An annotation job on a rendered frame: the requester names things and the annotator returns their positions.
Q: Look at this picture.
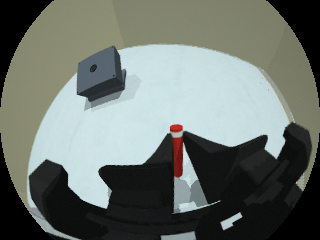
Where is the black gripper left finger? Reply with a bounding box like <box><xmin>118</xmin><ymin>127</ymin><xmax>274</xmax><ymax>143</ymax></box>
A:
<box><xmin>99</xmin><ymin>133</ymin><xmax>175</xmax><ymax>213</ymax></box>

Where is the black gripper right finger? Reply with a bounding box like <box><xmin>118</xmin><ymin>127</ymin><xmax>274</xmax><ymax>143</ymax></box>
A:
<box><xmin>183</xmin><ymin>131</ymin><xmax>268</xmax><ymax>205</ymax></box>

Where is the red peg with white band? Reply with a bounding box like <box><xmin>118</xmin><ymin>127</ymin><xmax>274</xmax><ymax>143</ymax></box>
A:
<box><xmin>169</xmin><ymin>124</ymin><xmax>184</xmax><ymax>177</ymax></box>

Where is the grey sloped panel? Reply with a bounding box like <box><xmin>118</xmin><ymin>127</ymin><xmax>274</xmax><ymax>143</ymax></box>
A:
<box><xmin>76</xmin><ymin>45</ymin><xmax>127</xmax><ymax>103</ymax></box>

